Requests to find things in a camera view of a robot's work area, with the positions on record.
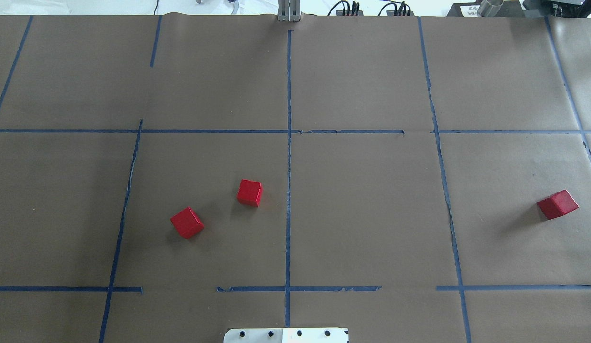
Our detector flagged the aluminium profile post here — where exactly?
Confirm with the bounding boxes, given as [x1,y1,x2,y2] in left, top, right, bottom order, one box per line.
[277,0,301,22]

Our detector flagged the metal cup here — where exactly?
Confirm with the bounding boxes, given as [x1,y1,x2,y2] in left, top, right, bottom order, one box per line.
[477,0,504,17]

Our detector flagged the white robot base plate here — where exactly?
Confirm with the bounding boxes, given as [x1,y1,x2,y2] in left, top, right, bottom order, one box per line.
[223,327,350,343]

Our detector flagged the red block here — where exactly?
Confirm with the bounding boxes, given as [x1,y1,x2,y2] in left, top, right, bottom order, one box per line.
[536,189,579,220]
[170,206,205,239]
[236,179,263,208]

